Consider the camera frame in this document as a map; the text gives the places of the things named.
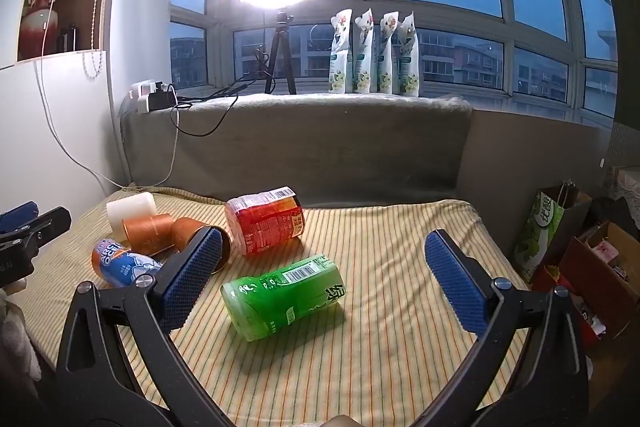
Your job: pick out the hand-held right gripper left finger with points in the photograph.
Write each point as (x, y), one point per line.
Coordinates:
(192, 279)

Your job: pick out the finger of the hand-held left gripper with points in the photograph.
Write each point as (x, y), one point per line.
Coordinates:
(47, 224)
(20, 213)

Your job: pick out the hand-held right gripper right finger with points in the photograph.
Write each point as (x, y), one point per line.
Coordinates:
(457, 287)

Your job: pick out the person's left forearm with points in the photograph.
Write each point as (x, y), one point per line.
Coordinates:
(17, 337)

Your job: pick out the brown cup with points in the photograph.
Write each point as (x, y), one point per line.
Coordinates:
(185, 232)
(147, 234)

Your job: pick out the white cup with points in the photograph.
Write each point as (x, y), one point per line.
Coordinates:
(131, 211)

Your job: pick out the blue orange can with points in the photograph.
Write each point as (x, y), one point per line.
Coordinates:
(120, 264)

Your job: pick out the green paper bag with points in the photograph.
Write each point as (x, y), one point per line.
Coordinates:
(542, 232)

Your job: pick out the yellow striped blanket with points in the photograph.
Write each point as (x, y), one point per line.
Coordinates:
(380, 357)

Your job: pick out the cardboard box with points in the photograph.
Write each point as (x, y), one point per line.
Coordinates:
(590, 277)

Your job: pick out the white power strip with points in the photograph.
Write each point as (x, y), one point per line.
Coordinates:
(140, 99)

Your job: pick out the black charger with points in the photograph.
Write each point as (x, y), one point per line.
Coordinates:
(162, 98)

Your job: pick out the dark bottle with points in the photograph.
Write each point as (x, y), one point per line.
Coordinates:
(70, 38)

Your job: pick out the grey cushion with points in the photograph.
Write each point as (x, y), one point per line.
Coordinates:
(325, 147)

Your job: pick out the red and white vase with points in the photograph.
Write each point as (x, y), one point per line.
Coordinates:
(42, 14)

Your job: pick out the white green stand-up pouch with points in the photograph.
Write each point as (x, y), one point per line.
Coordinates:
(363, 57)
(388, 57)
(408, 59)
(341, 57)

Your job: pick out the black tripod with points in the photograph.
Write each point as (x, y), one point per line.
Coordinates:
(280, 52)

